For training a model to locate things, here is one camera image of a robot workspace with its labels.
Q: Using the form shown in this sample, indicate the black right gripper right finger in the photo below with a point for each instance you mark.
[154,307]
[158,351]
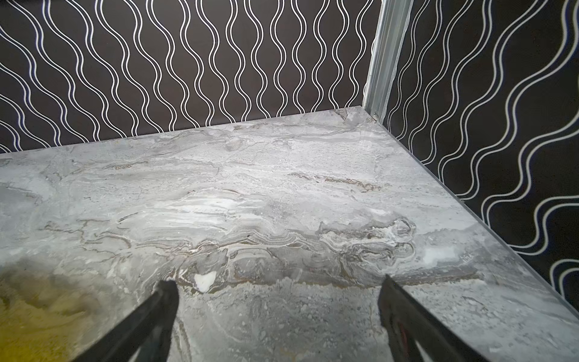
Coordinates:
[414,333]

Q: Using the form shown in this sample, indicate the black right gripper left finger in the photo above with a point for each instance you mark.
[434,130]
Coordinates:
[144,335]

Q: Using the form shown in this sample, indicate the aluminium corner post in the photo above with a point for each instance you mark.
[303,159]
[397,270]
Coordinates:
[385,51]

